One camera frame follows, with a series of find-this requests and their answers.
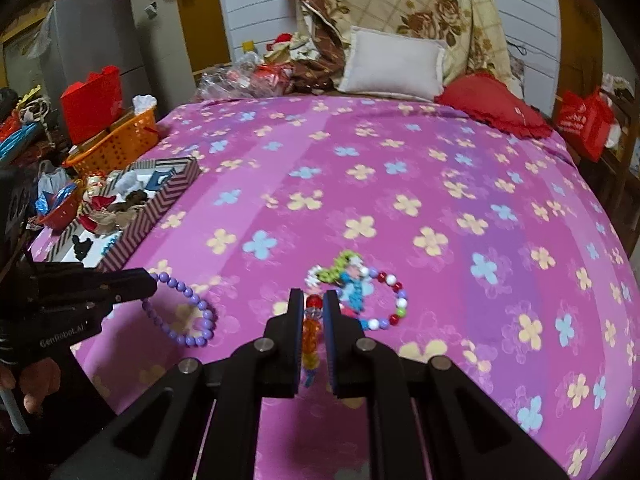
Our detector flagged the small red basket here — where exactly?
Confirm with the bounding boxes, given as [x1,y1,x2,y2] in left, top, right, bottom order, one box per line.
[36,187,83,231]

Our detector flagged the blue flower bead bracelet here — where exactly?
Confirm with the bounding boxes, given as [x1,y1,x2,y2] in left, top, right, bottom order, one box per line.
[337,270,373,317]

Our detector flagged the purple bead bracelet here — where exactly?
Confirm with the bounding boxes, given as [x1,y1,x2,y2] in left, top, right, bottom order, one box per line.
[141,271,218,348]

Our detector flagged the person's left hand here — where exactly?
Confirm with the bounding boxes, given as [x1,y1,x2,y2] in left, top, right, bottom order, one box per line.
[0,357,64,413]

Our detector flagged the green yellow flower bracelet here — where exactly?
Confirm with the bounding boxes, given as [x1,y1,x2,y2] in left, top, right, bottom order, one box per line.
[306,252,363,288]

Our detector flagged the beige ribbon bow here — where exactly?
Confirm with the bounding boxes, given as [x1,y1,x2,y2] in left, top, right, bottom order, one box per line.
[92,207,139,234]

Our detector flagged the gold figurine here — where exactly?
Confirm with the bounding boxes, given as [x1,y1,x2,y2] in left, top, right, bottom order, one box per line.
[82,172,113,198]

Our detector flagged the red shopping bag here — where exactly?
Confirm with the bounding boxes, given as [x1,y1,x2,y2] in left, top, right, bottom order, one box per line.
[556,87,615,163]

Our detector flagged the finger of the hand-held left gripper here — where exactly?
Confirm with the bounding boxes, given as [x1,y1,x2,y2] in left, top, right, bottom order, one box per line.
[42,286,157,314]
[35,261,159,294]

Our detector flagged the zigzag patterned box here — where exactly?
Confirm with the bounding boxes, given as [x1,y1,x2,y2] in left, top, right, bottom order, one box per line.
[52,156,202,273]

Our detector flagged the orange plastic basket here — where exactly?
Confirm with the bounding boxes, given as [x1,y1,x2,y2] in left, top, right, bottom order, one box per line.
[64,108,160,175]

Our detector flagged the white slatted headboard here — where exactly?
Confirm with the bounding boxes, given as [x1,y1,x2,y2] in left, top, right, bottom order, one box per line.
[217,0,561,106]

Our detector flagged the grey refrigerator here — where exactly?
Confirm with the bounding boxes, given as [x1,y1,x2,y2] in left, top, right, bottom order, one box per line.
[40,0,196,126]

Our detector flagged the red hair bow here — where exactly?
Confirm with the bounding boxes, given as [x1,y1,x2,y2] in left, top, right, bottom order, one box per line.
[80,195,113,233]

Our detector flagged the clear plastic bags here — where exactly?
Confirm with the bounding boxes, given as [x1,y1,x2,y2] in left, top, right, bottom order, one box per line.
[195,52,266,101]

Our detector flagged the white pillow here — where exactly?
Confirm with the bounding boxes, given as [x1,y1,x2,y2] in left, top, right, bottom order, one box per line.
[339,26,447,101]

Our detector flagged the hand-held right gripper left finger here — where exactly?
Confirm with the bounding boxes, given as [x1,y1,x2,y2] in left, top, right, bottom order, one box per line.
[50,287,306,480]

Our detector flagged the red white bead bracelet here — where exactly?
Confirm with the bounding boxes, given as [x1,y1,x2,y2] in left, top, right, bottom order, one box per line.
[360,269,408,332]

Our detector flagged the beige floral quilt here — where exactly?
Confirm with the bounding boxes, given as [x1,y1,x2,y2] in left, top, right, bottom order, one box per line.
[265,0,523,96]

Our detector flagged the rainbow bead bracelet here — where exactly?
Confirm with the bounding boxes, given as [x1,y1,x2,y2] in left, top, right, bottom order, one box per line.
[300,294,326,388]

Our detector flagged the red gift bag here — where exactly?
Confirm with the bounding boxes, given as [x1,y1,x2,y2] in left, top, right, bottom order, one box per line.
[60,66,125,145]

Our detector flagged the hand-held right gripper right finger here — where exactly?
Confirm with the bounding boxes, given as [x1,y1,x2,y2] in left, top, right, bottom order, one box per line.
[322,290,571,480]

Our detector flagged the red pillow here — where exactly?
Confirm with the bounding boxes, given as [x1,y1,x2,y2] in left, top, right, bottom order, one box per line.
[434,72,555,140]

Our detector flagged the red plush toy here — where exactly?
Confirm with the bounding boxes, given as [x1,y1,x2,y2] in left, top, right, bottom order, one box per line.
[265,33,296,58]

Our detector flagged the red patterned wrapper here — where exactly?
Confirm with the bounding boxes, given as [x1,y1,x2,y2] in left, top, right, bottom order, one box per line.
[250,62,296,96]

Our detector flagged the brown scrunchie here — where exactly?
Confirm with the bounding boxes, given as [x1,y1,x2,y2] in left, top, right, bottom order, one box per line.
[112,190,151,212]

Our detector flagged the white scrunchie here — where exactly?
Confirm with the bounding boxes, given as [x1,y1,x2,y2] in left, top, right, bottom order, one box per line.
[117,171,152,194]

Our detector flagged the wooden shelf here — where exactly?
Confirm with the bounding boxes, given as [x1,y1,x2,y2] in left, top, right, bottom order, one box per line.
[597,75,640,201]

